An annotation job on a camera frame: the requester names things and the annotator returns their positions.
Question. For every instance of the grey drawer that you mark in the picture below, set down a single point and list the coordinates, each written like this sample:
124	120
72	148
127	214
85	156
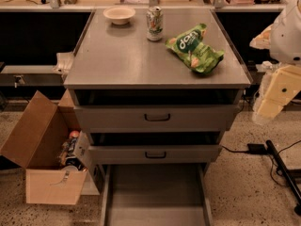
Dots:
155	195
155	110
155	148

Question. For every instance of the white green soda can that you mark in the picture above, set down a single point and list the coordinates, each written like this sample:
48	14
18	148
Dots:
154	23

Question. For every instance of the items inside cardboard box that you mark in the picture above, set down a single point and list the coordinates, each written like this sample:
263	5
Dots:
67	156

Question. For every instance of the grey middle drawer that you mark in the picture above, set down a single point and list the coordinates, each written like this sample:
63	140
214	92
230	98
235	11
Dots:
155	148

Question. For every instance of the green rice chip bag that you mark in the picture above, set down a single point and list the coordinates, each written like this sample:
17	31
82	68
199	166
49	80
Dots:
193	52

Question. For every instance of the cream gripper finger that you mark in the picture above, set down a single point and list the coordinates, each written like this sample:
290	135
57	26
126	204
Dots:
277	89
262	41

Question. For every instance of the grey top drawer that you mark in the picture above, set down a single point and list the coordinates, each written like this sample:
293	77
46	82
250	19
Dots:
155	110

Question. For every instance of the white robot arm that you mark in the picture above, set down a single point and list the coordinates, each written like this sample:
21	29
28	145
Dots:
283	40

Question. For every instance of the black power adapter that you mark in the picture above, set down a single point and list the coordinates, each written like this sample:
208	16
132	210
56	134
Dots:
256	149

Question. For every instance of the white paper bowl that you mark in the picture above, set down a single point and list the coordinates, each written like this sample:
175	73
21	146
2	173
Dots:
119	15

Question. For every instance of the grey bottom drawer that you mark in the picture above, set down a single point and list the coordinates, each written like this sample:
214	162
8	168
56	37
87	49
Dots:
155	195

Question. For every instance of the grey metal drawer cabinet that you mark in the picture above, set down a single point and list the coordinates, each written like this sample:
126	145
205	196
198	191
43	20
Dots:
121	57

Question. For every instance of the open cardboard box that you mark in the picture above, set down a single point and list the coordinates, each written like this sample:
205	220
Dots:
36	144

